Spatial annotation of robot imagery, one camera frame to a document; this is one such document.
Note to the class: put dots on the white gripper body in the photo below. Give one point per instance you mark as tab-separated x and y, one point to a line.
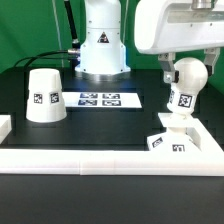
168	26

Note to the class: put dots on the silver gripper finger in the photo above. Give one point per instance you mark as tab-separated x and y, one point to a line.
170	74
211	58

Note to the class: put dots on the white lamp bulb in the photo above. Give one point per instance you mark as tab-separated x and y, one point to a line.
193	76

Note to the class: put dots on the white lamp base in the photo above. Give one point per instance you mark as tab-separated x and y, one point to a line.
175	138

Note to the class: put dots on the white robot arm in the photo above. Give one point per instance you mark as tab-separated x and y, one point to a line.
103	55

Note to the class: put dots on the white lamp shade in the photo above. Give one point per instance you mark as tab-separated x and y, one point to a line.
45	102

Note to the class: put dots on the white marker sheet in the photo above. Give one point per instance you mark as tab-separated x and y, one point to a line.
101	100

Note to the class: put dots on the white fence frame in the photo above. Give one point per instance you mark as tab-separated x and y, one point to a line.
207	161

